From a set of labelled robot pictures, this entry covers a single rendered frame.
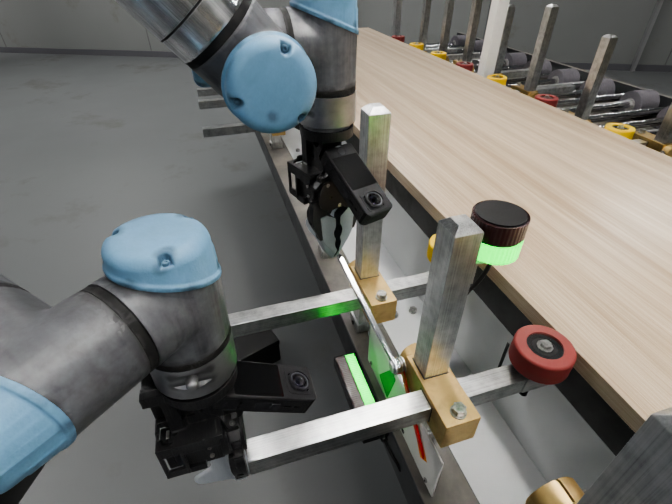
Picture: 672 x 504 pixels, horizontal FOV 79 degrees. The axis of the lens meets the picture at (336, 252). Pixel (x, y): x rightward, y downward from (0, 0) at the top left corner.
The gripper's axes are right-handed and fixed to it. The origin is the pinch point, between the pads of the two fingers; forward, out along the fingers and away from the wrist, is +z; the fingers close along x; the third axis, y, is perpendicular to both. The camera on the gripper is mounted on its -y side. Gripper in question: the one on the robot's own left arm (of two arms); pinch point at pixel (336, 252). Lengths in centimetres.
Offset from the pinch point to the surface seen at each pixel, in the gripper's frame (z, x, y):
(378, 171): -10.6, -9.4, 1.4
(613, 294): 5.3, -32.6, -29.9
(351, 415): 9.3, 12.0, -19.1
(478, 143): 5, -67, 22
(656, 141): 9, -120, -5
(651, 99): 12, -179, 18
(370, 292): 11.0, -6.5, -1.7
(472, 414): 8.3, 0.2, -28.7
